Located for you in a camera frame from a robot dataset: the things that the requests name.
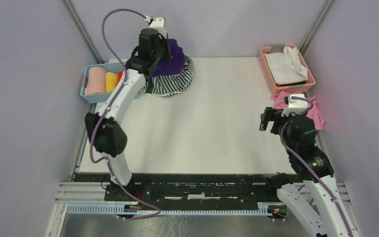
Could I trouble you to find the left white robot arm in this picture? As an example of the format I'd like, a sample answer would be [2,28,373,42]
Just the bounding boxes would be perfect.
[84,28,170,201]

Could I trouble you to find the red rolled towel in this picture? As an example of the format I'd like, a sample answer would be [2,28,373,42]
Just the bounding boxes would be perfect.
[116,71,124,83]

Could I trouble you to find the pink rolled towel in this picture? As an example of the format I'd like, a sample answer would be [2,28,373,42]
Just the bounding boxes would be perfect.
[84,67,107,95]

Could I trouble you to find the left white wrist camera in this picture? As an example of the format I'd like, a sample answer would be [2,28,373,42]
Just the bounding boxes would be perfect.
[145,15,168,39]

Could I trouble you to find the pink plastic basket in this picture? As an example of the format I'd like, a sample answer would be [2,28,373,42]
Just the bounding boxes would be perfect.
[259,44,316,94]

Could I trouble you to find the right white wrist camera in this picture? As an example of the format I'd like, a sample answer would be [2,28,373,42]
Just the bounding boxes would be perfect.
[281,94,314,117]

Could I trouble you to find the blue plastic basket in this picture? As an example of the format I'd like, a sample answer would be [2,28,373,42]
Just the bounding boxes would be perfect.
[79,62,125,104]

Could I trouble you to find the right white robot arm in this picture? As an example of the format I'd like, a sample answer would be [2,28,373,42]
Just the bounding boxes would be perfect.
[259,107,360,237]

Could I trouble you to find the purple towel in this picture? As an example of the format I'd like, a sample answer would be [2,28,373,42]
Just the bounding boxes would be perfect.
[152,39,186,77]

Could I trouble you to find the aluminium frame rails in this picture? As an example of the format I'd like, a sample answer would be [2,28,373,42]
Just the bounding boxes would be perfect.
[47,95,350,237]

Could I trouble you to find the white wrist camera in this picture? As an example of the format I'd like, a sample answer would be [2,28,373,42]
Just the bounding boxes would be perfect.
[145,15,168,39]
[281,94,314,117]

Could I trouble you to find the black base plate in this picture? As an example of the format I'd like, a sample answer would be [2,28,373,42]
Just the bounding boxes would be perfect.
[73,173,279,212]

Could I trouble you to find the yellow rolled towel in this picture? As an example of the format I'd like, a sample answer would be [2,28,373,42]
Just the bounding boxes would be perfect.
[105,72,118,93]

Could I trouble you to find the green white striped towel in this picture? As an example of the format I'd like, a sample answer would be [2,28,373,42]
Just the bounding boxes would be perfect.
[145,54,195,98]

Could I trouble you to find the pink crumpled towel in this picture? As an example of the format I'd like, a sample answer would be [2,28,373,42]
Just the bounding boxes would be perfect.
[270,91,325,131]

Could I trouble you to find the white folded cloth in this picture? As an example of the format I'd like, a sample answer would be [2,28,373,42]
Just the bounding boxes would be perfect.
[265,46,308,85]

